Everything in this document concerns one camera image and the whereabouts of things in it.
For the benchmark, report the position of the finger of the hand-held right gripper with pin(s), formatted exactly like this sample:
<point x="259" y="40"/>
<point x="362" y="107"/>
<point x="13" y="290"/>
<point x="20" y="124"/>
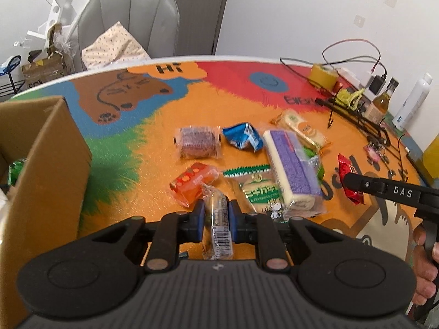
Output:
<point x="363" y="183"/>

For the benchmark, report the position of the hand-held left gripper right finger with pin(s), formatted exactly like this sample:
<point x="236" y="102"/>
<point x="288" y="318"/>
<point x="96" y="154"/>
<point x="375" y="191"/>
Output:
<point x="234" y="224"/>

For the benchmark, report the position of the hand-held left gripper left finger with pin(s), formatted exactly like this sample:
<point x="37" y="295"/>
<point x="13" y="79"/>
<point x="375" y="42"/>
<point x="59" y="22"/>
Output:
<point x="200" y="222"/>

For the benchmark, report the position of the red snack packet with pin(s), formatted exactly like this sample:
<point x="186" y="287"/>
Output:
<point x="346" y="162"/>

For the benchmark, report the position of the clear brown snack bar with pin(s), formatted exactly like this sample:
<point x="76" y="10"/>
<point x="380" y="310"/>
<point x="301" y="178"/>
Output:
<point x="218" y="246"/>

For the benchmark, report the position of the purple white cake roll packet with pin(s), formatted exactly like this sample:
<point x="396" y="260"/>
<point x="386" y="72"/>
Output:
<point x="295" y="168"/>

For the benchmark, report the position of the person's right hand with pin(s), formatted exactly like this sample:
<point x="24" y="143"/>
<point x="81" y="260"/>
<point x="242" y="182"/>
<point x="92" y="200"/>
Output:
<point x="423" y="281"/>

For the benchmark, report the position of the orange snack packet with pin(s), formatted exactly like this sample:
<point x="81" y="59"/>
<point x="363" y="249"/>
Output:
<point x="192" y="181"/>

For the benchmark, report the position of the green white bread packet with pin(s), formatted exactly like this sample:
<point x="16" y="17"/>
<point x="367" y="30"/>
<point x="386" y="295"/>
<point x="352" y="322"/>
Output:
<point x="257" y="185"/>

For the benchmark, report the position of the light green snack packet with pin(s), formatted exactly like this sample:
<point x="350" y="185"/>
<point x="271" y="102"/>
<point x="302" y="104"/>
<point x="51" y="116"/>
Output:
<point x="317" y="168"/>

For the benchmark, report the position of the brown glass bottle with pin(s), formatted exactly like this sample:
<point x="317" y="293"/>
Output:
<point x="379" y="104"/>

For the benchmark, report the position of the wrapped purple brown cake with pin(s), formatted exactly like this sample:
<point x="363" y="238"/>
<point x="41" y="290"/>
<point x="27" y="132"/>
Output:
<point x="197" y="140"/>

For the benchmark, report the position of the beige bread packet round label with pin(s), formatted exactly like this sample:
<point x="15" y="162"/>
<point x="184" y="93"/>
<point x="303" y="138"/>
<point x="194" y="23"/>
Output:
<point x="301" y="126"/>

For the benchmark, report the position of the yellow green crumpled wrapper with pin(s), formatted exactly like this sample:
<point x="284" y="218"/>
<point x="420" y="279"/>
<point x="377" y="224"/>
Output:
<point x="349" y="96"/>

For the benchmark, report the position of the crumpled blue snack packet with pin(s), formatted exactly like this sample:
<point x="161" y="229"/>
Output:
<point x="240" y="135"/>

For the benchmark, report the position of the white spray bottle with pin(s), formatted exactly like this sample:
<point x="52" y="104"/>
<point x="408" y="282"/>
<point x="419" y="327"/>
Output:
<point x="411" y="102"/>

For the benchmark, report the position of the black charger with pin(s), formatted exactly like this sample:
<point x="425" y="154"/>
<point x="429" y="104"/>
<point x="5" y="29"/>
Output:
<point x="376" y="84"/>

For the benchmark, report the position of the white power strip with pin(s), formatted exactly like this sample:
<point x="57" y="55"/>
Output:
<point x="349" y="75"/>

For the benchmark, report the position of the yellow tape roll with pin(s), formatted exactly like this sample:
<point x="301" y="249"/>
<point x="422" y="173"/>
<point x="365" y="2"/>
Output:
<point x="322" y="77"/>

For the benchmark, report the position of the colourful cartoon table mat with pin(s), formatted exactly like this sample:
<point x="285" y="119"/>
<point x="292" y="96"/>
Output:
<point x="164" y="109"/>

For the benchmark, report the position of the dotted cream pillow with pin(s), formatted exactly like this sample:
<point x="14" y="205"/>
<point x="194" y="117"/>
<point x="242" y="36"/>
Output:
<point x="113" y="46"/>

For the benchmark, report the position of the grey chair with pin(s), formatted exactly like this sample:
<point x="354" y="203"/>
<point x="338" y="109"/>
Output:
<point x="137" y="17"/>

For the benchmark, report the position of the grey door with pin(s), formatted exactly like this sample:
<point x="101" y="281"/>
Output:
<point x="199" y="7"/>

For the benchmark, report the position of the worn brown cardboard box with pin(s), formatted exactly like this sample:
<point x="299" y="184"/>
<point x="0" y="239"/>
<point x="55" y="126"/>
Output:
<point x="44" y="67"/>

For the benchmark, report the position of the clear plastic wrap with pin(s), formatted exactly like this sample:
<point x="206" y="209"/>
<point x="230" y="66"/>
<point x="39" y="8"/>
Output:
<point x="65" y="45"/>

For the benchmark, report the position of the black shoe rack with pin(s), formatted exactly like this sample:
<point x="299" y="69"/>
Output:
<point x="13" y="79"/>

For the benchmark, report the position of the blue white bag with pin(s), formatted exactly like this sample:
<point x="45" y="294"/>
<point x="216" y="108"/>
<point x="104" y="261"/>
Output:
<point x="10" y="65"/>

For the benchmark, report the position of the white wall socket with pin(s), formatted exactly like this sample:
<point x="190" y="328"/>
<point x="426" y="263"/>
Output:
<point x="360" y="21"/>
<point x="390" y="0"/>

